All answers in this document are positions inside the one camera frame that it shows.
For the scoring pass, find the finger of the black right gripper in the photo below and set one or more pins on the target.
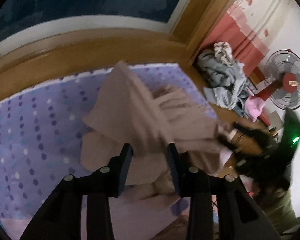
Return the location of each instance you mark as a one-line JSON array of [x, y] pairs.
[[242, 147], [257, 134]]

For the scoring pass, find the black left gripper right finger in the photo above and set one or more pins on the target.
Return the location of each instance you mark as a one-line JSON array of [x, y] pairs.
[[179, 167]]

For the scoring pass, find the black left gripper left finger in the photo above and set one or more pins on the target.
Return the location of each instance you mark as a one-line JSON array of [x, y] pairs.
[[118, 170]]

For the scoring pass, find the beige brown garment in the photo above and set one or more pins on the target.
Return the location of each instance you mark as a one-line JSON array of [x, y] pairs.
[[126, 111]]

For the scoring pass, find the green sleeved right forearm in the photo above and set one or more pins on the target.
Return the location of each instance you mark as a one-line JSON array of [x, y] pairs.
[[277, 206]]

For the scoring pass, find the wooden bedside cabinet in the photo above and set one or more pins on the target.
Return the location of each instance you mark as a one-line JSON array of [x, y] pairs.
[[240, 134]]

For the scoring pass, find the pink towel cloth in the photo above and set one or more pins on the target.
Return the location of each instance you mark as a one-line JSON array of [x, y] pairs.
[[254, 107]]

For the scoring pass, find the denim jeans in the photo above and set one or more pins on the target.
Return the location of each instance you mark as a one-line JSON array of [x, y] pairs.
[[240, 108]]

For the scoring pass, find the red electric fan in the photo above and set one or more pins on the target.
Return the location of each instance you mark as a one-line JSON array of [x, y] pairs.
[[282, 83]]

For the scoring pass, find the grey knit garment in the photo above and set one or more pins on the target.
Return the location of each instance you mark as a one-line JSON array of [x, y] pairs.
[[226, 82]]

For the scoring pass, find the purple polka dot bedsheet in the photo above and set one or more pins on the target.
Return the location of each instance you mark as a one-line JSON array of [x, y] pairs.
[[41, 132]]

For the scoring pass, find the white star patterned garment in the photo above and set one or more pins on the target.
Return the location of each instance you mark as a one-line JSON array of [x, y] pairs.
[[223, 52]]

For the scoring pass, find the red floral curtain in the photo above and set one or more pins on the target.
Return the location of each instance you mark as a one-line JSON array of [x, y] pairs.
[[245, 39]]

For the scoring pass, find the wooden window frame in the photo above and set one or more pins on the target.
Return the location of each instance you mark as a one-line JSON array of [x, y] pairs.
[[79, 44]]

